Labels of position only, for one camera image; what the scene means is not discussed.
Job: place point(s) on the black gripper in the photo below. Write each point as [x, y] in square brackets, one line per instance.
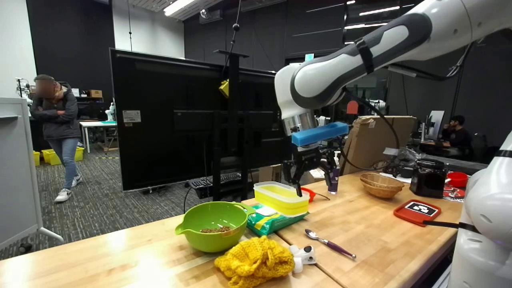
[319, 155]

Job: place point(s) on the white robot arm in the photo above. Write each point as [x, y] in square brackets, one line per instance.
[434, 27]

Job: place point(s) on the green mixing bowl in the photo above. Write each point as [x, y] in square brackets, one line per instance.
[215, 226]

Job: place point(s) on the red measuring cup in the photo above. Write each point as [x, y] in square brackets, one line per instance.
[312, 194]

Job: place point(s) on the yellow plastic container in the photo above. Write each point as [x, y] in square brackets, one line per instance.
[280, 197]

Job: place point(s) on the metal spoon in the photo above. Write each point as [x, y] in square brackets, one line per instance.
[332, 245]

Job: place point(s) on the large cardboard box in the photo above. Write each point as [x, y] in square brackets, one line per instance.
[370, 136]

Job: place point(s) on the woven wicker basket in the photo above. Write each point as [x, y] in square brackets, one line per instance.
[380, 186]

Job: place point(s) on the green snack bag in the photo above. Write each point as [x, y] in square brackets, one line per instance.
[266, 221]

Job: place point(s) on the yellow cloth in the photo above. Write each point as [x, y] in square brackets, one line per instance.
[255, 261]

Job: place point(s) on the red tray with tag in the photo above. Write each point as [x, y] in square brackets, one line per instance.
[416, 211]

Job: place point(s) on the dark glass jar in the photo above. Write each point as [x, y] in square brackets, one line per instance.
[429, 178]

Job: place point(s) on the seated person in background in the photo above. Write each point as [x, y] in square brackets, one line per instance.
[455, 138]

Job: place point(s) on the large black monitor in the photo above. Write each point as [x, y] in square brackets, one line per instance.
[173, 122]

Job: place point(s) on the person in grey jacket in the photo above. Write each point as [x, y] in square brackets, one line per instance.
[56, 109]

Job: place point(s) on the grey white cabinet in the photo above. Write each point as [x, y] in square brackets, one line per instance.
[20, 199]

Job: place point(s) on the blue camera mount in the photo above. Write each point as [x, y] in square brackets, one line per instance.
[320, 133]

